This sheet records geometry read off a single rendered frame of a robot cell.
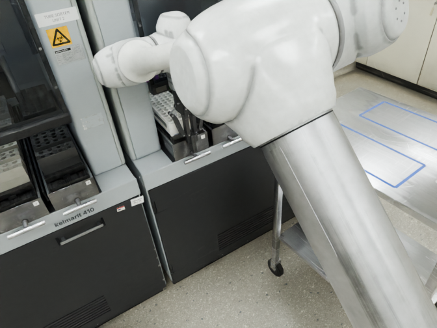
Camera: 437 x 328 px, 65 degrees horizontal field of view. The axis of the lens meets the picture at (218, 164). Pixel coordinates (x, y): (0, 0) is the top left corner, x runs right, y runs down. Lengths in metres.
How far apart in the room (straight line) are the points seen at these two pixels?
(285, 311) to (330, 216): 1.27
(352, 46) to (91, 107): 0.81
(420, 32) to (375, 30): 2.74
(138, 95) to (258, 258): 1.04
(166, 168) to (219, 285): 0.74
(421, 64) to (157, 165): 2.52
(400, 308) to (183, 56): 0.37
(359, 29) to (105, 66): 0.61
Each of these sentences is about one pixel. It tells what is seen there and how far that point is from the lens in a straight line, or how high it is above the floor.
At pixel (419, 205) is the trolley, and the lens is 0.98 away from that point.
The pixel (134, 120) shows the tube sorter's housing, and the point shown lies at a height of 0.89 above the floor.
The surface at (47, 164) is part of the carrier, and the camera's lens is 1.15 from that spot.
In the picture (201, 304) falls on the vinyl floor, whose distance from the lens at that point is 1.69.
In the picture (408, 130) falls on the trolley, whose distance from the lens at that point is 1.25.
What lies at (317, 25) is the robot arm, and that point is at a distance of 0.44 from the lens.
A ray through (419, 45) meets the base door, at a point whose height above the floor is 0.38.
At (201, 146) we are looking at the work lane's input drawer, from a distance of 1.22.
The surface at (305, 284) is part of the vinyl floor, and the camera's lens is 1.74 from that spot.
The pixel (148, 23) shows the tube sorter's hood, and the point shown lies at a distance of 1.08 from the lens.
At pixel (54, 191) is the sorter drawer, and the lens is 1.13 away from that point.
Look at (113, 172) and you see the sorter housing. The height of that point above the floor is 0.73.
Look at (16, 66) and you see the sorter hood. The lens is 1.03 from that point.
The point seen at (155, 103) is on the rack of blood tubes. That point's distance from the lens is 1.30.
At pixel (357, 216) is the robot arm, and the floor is 1.16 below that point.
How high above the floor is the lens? 1.46
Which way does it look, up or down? 39 degrees down
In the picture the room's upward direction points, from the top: 5 degrees counter-clockwise
